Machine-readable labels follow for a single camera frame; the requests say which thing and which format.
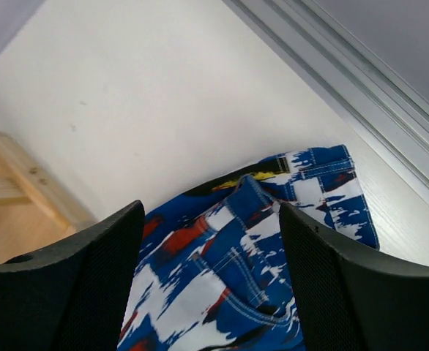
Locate blue white red patterned trousers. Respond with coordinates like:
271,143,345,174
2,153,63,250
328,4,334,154
118,145,379,350

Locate aluminium frame rail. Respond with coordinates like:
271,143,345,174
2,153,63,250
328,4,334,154
228,1,429,204

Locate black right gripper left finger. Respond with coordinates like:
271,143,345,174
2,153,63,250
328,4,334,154
0,201,145,350

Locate wooden clothes rack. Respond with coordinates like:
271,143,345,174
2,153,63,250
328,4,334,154
0,132,97,263

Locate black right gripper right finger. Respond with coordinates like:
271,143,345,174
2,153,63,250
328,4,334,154
280,203,429,350

